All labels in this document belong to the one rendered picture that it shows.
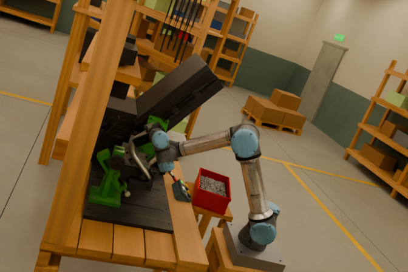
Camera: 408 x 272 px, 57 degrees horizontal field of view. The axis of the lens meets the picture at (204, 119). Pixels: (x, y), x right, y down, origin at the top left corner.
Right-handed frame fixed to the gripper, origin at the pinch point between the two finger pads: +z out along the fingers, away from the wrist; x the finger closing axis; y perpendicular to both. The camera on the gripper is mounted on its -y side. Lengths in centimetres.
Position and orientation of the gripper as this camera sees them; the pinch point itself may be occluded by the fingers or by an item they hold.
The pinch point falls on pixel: (147, 132)
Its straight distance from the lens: 206.2
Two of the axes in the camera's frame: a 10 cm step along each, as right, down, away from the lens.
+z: -2.7, -1.0, 9.6
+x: -4.6, -8.6, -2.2
